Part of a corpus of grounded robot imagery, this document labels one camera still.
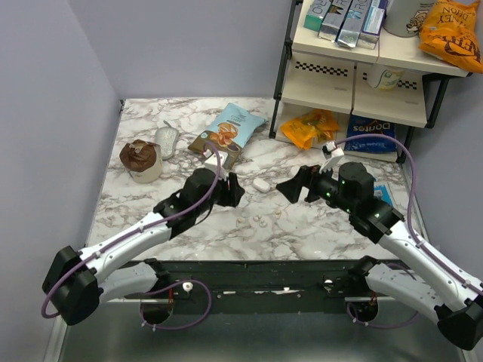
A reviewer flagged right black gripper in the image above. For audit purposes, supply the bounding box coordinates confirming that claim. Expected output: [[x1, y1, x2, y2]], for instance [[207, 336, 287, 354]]
[[275, 159, 355, 214]]

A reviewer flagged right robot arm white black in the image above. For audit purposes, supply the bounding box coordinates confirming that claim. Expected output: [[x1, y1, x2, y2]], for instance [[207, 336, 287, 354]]
[[276, 162, 482, 351]]

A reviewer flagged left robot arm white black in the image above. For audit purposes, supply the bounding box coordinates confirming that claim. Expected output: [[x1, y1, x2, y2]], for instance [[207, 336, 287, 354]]
[[41, 168, 245, 326]]

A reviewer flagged white earbud charging case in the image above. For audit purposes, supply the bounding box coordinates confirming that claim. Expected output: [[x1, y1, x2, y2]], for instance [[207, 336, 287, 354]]
[[252, 178, 271, 193]]

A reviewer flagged orange snack bag lower shelf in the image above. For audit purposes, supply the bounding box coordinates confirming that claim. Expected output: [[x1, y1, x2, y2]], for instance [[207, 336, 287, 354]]
[[280, 109, 340, 149]]

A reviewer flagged blue cassava chips bag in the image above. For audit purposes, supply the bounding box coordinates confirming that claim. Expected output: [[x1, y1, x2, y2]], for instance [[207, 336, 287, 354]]
[[188, 103, 266, 170]]

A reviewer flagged blue Doritos bag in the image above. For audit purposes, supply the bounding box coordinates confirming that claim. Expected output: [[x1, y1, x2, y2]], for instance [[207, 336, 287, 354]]
[[344, 115, 397, 154]]

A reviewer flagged blue white card packet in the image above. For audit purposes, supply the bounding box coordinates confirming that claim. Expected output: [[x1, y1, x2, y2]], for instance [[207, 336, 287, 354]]
[[374, 181, 395, 207]]

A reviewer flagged brown paper wrapped cup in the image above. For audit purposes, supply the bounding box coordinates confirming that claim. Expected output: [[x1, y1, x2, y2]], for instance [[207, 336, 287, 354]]
[[119, 140, 163, 184]]

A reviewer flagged white yellow cup on shelf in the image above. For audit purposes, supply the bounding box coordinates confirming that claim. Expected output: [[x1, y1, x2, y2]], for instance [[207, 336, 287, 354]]
[[366, 64, 405, 91]]

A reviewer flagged silver toothpaste box middle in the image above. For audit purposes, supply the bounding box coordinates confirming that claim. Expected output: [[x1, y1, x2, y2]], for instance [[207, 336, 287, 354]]
[[337, 0, 371, 48]]

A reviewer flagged silver toothpaste box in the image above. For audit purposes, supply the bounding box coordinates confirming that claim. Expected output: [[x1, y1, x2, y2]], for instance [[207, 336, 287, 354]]
[[318, 0, 352, 42], [337, 0, 371, 48]]

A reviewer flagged blue white toothpaste box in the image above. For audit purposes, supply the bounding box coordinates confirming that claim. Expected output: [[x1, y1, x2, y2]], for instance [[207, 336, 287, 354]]
[[357, 0, 389, 50]]

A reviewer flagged teal toothpaste box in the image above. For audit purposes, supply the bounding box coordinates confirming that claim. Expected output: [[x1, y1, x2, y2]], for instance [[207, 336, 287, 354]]
[[303, 0, 332, 32]]

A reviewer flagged silver toothpaste box left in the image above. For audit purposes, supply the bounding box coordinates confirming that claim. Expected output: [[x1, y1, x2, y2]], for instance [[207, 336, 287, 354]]
[[318, 0, 352, 42]]

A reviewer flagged white popcorn tub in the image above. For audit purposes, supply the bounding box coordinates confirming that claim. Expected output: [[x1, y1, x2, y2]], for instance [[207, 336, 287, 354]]
[[383, 0, 435, 38]]

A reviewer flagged orange honey dijon chips bag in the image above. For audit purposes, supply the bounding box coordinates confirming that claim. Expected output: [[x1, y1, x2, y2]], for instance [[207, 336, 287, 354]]
[[419, 1, 482, 73]]

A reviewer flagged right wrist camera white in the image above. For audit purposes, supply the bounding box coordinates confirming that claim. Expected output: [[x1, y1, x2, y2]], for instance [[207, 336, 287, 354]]
[[319, 141, 344, 173]]

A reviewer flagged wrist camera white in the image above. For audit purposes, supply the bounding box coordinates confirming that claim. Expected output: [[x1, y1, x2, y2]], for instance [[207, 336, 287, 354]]
[[319, 141, 344, 173], [203, 149, 232, 173]]

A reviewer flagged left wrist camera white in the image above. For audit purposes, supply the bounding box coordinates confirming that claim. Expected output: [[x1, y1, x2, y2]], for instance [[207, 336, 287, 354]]
[[203, 149, 232, 173]]

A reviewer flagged black frame cream shelf unit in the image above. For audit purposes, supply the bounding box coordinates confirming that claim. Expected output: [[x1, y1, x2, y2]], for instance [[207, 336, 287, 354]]
[[269, 1, 468, 146]]

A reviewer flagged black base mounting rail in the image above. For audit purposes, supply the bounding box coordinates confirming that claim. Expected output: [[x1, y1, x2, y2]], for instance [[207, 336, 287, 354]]
[[139, 258, 373, 315]]

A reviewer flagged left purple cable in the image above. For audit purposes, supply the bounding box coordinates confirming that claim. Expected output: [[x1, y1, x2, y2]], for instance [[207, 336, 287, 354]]
[[40, 143, 222, 332]]

